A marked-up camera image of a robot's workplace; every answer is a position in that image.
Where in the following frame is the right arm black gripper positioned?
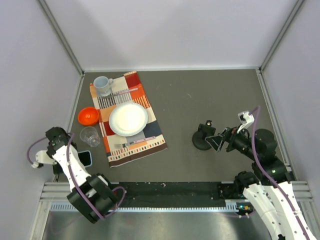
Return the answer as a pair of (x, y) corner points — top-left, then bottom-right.
(205, 122), (260, 160)

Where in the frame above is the black phone stand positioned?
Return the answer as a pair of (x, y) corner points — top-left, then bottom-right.
(192, 120), (216, 151)

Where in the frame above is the phone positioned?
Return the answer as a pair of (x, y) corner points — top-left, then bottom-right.
(78, 150), (93, 168)

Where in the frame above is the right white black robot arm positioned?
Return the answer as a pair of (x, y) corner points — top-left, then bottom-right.
(205, 127), (316, 240)

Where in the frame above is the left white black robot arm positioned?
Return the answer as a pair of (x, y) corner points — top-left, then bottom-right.
(45, 127), (120, 224)

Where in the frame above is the clear plastic cup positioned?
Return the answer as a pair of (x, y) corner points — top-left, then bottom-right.
(79, 126), (101, 147)

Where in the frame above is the orange plastic bowl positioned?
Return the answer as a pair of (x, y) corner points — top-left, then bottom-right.
(77, 106), (99, 126)

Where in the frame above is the patchwork orange red placemat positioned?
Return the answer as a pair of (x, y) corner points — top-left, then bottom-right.
(89, 71), (168, 168)

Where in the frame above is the white ceramic mug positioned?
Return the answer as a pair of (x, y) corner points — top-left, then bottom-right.
(93, 76), (114, 97)

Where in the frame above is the white paper plate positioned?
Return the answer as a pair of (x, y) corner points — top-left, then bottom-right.
(108, 102), (148, 137)

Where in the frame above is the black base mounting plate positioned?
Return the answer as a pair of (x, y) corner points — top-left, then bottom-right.
(110, 181), (225, 200)

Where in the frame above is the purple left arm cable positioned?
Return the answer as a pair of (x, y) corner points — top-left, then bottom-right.
(26, 132), (126, 221)

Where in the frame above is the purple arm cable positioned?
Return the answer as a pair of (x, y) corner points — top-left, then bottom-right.
(26, 132), (126, 221)
(248, 105), (311, 240)

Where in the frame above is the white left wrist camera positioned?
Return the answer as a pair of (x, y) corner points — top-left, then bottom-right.
(31, 150), (57, 169)

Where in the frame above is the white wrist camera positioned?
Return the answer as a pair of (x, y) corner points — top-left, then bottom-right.
(237, 111), (255, 133)
(31, 150), (57, 169)

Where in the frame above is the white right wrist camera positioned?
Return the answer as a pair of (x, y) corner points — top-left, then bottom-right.
(237, 111), (255, 133)

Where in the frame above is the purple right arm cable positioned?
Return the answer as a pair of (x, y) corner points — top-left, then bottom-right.
(248, 105), (311, 240)

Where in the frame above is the aluminium frame rail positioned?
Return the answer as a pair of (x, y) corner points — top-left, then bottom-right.
(40, 182), (71, 202)

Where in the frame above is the pink handled fork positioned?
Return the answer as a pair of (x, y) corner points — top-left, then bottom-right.
(114, 136), (156, 149)

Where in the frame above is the white slotted cable duct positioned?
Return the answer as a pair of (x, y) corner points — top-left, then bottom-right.
(49, 199), (253, 213)

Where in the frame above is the pink handled knife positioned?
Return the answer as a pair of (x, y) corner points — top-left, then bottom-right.
(107, 87), (139, 98)

